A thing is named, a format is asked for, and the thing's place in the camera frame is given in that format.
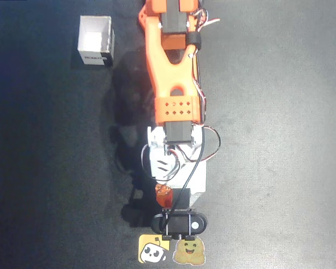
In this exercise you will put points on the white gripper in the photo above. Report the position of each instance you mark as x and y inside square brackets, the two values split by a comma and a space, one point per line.
[199, 183]

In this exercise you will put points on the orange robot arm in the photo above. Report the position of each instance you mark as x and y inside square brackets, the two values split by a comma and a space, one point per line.
[170, 75]

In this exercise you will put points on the yellow robot sticker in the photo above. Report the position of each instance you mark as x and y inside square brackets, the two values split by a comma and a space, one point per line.
[152, 250]

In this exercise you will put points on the smiling face sticker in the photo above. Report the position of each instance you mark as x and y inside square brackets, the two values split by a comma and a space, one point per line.
[189, 252]

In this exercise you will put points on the dark grey desk mat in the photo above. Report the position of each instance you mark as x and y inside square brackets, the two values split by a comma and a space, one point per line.
[268, 168]

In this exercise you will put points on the white open cardboard box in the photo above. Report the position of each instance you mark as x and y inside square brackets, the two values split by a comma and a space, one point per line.
[93, 39]

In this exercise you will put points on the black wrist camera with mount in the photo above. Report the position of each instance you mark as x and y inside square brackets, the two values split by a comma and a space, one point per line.
[182, 224]

